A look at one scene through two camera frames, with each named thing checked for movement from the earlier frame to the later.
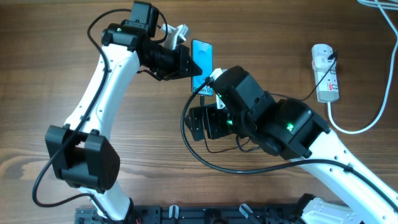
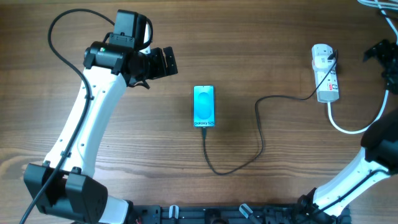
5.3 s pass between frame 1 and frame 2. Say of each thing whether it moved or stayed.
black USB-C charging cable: moved
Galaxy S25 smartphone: moved
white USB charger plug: stayed
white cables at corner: stayed
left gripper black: moved
